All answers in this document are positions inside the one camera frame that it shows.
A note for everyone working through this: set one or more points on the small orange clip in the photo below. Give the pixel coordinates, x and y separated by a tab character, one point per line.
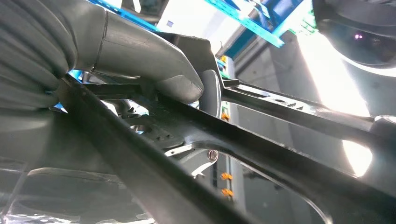
223	58
225	116
227	192
226	176

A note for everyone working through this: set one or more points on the dark round robot head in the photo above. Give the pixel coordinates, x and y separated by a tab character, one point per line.
355	18

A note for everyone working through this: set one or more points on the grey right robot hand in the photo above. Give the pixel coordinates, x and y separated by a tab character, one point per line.
139	55

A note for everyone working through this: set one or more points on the blue metal shelf rack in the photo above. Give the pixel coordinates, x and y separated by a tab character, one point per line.
247	23

